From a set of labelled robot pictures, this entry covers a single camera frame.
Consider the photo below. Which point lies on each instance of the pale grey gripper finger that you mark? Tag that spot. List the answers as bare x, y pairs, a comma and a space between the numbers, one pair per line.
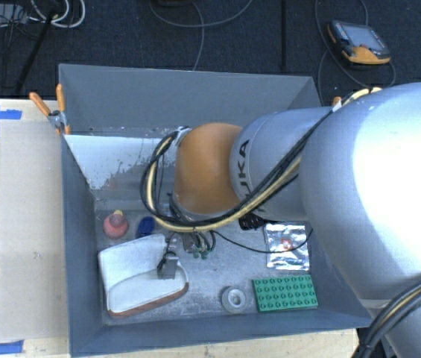
161, 269
173, 265

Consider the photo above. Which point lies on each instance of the blue oval object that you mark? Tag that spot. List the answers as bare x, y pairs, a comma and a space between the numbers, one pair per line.
145, 226

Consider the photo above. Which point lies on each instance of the red toy bottle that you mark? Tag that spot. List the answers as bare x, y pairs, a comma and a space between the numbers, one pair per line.
115, 225

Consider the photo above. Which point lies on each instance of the silver foil packet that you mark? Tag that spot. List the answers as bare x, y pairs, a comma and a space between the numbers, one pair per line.
287, 246

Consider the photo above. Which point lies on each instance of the dark green studded flat block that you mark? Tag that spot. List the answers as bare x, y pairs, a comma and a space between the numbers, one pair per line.
284, 293

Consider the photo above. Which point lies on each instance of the pale cardboard board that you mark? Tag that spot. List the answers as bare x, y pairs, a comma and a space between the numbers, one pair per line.
31, 218

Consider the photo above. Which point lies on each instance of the grey metal bin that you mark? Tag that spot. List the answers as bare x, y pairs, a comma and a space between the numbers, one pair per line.
195, 99

